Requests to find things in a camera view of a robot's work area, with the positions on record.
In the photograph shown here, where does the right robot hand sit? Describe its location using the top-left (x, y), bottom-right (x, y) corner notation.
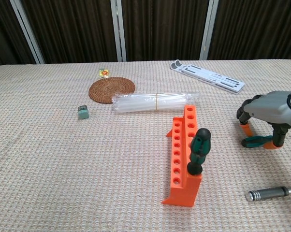
top-left (236, 87), bottom-right (291, 151)

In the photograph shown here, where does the green black smooth-handle screwdriver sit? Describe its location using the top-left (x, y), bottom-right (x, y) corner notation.
top-left (241, 135), bottom-right (274, 148)

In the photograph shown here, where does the green black ribbed-handle screwdriver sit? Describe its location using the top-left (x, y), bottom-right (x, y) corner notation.
top-left (187, 128), bottom-right (212, 176)

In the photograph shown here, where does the grey metal precision screwdriver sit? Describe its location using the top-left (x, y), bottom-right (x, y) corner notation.
top-left (244, 186), bottom-right (291, 202)

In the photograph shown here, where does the orange tube rack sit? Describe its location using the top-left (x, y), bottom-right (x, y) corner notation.
top-left (160, 104), bottom-right (203, 208)

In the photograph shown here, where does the bundle of clear plastic tubes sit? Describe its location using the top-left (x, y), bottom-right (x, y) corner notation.
top-left (111, 91), bottom-right (199, 114)

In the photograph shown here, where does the round woven brown coaster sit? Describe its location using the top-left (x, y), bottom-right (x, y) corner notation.
top-left (88, 76), bottom-right (136, 104)

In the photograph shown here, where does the small green pencil sharpener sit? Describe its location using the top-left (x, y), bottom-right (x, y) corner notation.
top-left (77, 105), bottom-right (90, 120)

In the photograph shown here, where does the beige woven tablecloth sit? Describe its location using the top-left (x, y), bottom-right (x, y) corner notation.
top-left (0, 59), bottom-right (291, 232)

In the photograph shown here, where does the grey partition frame post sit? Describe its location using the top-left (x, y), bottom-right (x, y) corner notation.
top-left (110, 0), bottom-right (127, 62)
top-left (199, 0), bottom-right (220, 60)
top-left (9, 0), bottom-right (45, 65)

